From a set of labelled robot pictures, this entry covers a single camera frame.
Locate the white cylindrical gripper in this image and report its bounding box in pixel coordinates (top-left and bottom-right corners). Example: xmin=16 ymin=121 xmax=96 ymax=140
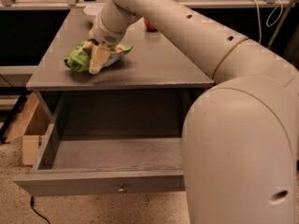
xmin=89 ymin=0 xmax=140 ymax=75

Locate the green rice chip bag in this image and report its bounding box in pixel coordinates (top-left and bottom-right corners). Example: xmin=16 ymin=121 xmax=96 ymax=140
xmin=64 ymin=39 xmax=133 ymax=73

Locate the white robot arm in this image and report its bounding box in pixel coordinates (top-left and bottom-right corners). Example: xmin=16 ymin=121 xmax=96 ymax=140
xmin=90 ymin=0 xmax=299 ymax=224

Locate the grey open top drawer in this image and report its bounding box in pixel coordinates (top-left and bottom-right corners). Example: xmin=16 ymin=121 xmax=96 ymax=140
xmin=13 ymin=89 xmax=200 ymax=198

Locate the metal drawer knob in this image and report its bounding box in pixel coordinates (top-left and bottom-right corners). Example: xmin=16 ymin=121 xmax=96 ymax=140
xmin=117 ymin=184 xmax=126 ymax=193

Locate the white ceramic bowl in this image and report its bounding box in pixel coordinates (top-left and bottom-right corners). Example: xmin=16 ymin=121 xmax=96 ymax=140
xmin=83 ymin=3 xmax=104 ymax=22

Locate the red apple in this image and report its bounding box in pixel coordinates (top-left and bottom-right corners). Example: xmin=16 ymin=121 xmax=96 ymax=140
xmin=144 ymin=18 xmax=157 ymax=32

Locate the grey wooden cabinet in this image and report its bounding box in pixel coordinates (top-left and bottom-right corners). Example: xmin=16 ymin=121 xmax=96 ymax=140
xmin=27 ymin=8 xmax=213 ymax=124

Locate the light wooden block stand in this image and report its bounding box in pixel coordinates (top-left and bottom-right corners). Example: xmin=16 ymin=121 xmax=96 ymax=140
xmin=6 ymin=92 xmax=50 ymax=165

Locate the thin metal pole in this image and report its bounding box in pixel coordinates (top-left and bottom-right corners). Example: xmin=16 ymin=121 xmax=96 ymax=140
xmin=265 ymin=0 xmax=296 ymax=48

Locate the black floor cable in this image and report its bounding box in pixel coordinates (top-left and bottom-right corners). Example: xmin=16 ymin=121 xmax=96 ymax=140
xmin=29 ymin=195 xmax=51 ymax=224

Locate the grey metal rail frame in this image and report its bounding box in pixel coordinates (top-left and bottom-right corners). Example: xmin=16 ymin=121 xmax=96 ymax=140
xmin=0 ymin=0 xmax=299 ymax=89

